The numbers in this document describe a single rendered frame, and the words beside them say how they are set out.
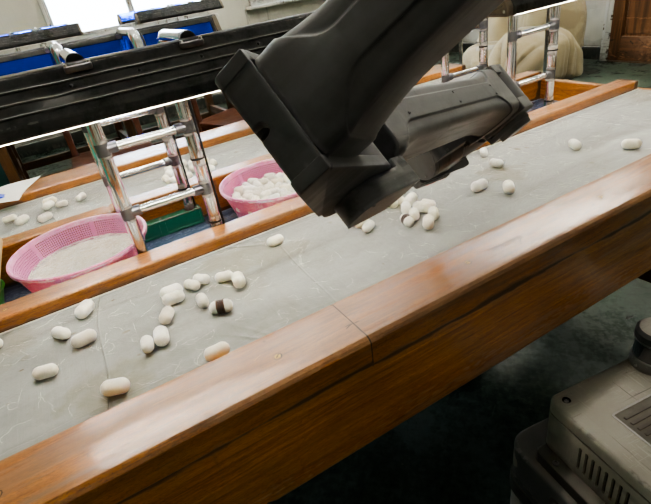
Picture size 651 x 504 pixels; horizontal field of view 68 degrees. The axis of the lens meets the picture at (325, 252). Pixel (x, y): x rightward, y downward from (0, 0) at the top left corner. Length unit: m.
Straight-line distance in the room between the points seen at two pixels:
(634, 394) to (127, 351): 0.82
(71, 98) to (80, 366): 0.36
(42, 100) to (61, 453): 0.41
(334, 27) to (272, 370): 0.44
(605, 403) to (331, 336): 0.52
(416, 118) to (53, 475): 0.49
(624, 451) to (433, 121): 0.64
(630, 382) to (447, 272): 0.43
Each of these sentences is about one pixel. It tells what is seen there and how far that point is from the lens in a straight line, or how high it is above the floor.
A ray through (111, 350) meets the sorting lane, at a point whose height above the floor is 0.74.
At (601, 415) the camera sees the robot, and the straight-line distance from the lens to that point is 0.95.
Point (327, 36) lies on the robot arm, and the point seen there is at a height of 1.14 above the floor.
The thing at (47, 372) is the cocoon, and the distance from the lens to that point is 0.78.
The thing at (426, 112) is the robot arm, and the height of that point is 1.05.
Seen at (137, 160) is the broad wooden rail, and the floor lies 0.76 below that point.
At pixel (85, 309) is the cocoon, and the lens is 0.87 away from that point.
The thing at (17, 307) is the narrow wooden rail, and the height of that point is 0.76.
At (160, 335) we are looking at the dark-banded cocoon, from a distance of 0.73.
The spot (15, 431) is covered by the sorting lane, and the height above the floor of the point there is 0.74.
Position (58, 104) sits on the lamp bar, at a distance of 0.71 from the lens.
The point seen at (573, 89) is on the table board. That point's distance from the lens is 1.84.
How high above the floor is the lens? 1.16
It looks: 30 degrees down
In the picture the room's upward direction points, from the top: 10 degrees counter-clockwise
